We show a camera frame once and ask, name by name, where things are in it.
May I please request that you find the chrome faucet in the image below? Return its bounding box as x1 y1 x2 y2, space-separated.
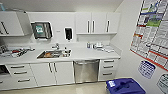
51 42 61 52

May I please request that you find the white sink base cabinet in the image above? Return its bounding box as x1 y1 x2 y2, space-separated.
29 61 75 87

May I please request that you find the dark dish rack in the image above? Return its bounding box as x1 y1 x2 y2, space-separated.
0 45 35 58

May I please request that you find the grey paper towel dispenser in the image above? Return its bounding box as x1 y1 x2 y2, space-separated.
30 21 54 41

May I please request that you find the black built-in microwave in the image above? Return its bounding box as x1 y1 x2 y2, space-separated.
0 64 10 77

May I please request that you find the black soap dispenser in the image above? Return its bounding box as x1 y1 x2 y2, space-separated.
63 26 74 42

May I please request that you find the blue recycling bin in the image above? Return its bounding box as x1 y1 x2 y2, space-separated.
105 77 147 94

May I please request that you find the stainless steel sink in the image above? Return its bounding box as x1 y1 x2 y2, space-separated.
36 49 72 60

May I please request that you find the stainless steel dishwasher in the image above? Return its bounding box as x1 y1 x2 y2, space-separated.
72 58 101 85

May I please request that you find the wide white drawer stack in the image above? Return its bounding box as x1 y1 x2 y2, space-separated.
5 62 38 91

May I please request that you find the narrow white drawer stack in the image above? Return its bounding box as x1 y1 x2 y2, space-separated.
98 57 119 82

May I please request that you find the small blue label bottle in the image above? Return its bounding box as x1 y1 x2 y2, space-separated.
86 41 92 50

